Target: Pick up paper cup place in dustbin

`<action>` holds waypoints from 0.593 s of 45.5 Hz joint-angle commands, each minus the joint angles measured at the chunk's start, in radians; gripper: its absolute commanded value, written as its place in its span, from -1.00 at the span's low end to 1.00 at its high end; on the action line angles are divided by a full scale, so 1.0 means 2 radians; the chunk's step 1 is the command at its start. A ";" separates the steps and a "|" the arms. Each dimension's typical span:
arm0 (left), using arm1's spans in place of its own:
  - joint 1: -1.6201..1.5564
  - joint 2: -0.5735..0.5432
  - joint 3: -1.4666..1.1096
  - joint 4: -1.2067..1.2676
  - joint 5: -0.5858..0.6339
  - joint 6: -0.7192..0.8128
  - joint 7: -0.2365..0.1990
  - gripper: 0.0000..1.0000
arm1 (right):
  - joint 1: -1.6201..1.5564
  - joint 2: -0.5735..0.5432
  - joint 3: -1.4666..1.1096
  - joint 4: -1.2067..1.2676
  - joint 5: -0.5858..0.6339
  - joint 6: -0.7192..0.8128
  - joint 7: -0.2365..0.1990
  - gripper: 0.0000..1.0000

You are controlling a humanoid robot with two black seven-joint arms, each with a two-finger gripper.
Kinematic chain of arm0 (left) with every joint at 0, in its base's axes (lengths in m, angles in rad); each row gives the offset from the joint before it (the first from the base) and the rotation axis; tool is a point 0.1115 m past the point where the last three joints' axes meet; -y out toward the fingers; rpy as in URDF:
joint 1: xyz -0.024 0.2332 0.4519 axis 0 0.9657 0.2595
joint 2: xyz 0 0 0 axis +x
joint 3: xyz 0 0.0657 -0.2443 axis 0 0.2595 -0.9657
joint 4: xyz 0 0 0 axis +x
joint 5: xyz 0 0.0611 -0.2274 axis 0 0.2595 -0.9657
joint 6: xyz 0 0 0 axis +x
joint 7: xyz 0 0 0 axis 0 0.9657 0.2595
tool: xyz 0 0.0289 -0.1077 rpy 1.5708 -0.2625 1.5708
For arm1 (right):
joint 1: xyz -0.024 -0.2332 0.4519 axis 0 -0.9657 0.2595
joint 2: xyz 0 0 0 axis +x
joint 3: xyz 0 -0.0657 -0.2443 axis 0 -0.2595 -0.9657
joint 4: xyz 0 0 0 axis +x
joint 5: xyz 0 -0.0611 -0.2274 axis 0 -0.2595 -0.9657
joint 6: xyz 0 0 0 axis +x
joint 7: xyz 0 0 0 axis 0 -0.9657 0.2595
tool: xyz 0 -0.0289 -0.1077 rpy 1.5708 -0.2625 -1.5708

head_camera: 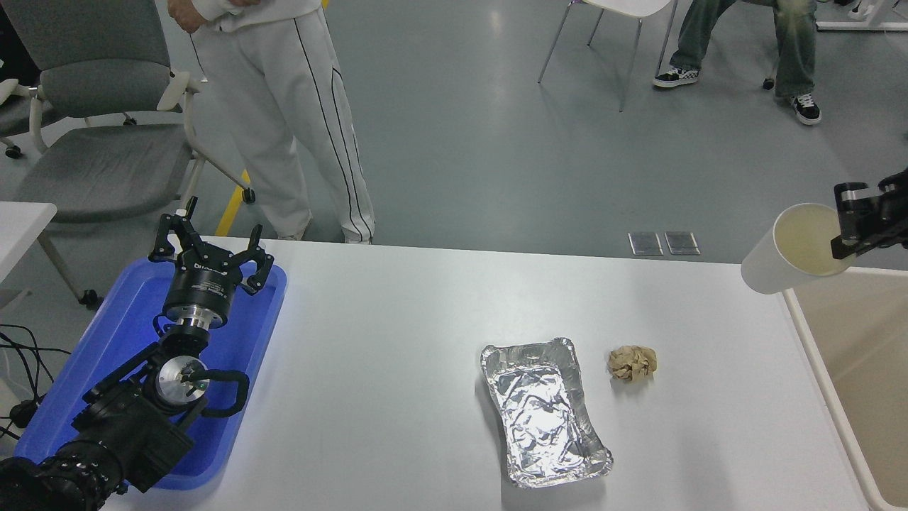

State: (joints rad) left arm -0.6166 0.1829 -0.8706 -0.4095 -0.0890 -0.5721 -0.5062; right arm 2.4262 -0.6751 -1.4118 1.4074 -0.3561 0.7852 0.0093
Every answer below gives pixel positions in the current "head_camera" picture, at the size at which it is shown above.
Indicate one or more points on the person's left hand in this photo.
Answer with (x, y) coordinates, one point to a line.
(184, 14)

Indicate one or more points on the white side table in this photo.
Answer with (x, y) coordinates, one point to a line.
(21, 227)

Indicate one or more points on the person's right hand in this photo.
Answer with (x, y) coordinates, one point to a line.
(245, 3)

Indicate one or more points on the white metal-legged chair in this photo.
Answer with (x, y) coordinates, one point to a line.
(631, 6)

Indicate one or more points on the grey office chair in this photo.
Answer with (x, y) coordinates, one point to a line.
(106, 163)
(14, 117)

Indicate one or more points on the white background table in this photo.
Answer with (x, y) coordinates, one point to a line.
(872, 25)

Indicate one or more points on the crumpled tan paper ball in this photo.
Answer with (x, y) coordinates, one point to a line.
(631, 363)

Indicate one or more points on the person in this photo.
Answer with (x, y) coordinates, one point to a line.
(284, 113)
(787, 42)

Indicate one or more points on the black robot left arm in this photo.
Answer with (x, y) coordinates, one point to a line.
(120, 433)

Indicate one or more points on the metal floor socket plate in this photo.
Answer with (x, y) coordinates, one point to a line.
(682, 243)
(645, 243)

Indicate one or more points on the white paper cup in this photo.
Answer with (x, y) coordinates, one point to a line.
(780, 259)

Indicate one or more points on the blue plastic tray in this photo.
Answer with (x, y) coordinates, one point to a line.
(117, 323)

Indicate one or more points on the aluminium foil tray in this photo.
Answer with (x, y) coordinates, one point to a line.
(543, 411)

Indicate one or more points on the large pale bin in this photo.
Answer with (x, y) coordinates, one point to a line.
(865, 369)

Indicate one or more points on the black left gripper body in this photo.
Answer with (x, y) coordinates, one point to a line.
(202, 287)

